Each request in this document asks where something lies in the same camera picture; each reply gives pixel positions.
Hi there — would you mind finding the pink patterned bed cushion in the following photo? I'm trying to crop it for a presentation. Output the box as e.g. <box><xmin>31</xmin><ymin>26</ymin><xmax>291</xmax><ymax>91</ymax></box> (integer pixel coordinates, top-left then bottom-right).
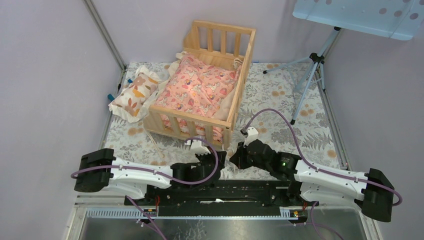
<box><xmin>154</xmin><ymin>54</ymin><xmax>243</xmax><ymax>121</ymax></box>

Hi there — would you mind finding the wooden pet bed frame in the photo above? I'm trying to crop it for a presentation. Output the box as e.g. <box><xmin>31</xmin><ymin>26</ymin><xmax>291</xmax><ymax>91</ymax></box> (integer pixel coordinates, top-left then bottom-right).
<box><xmin>143</xmin><ymin>20</ymin><xmax>256</xmax><ymax>149</ymax></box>

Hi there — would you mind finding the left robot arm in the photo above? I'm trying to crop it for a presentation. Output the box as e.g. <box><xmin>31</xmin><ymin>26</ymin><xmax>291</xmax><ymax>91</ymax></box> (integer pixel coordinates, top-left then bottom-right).
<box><xmin>70</xmin><ymin>136</ymin><xmax>227</xmax><ymax>206</ymax></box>

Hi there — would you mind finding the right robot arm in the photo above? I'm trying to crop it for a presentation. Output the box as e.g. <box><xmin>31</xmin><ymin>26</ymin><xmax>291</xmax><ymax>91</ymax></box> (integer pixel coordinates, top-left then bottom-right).
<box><xmin>229</xmin><ymin>127</ymin><xmax>394</xmax><ymax>223</ymax></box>

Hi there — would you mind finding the floral table mat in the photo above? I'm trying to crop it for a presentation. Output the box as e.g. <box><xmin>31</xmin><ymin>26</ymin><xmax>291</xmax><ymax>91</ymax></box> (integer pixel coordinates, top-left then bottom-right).
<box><xmin>103</xmin><ymin>63</ymin><xmax>347</xmax><ymax>169</ymax></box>

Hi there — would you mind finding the floral small pillow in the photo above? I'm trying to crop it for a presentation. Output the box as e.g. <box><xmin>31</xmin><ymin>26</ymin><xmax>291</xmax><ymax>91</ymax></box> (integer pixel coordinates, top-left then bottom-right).
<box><xmin>108</xmin><ymin>65</ymin><xmax>165</xmax><ymax>123</ymax></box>

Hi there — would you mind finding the black tripod stand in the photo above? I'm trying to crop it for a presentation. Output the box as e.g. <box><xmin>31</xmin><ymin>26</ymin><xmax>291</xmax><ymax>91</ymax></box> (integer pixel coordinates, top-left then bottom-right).
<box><xmin>262</xmin><ymin>26</ymin><xmax>342</xmax><ymax>125</ymax></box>

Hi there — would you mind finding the blue toy item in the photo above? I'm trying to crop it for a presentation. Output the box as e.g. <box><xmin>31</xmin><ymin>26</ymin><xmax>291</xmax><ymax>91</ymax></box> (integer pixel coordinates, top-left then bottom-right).
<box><xmin>107</xmin><ymin>78</ymin><xmax>135</xmax><ymax>106</ymax></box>

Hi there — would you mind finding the light blue perforated panel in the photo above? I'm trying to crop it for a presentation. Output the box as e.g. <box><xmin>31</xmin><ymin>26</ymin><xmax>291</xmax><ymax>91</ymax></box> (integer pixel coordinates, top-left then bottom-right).
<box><xmin>292</xmin><ymin>0</ymin><xmax>424</xmax><ymax>41</ymax></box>

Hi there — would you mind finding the grey diagonal pole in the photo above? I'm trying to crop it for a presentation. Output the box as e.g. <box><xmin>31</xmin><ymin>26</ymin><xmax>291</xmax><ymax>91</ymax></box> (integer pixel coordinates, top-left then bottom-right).
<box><xmin>82</xmin><ymin>0</ymin><xmax>127</xmax><ymax>72</ymax></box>

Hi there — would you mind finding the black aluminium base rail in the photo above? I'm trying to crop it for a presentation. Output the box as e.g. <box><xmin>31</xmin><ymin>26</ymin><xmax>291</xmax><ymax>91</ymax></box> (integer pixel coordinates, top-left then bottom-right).
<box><xmin>72</xmin><ymin>176</ymin><xmax>372</xmax><ymax>220</ymax></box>

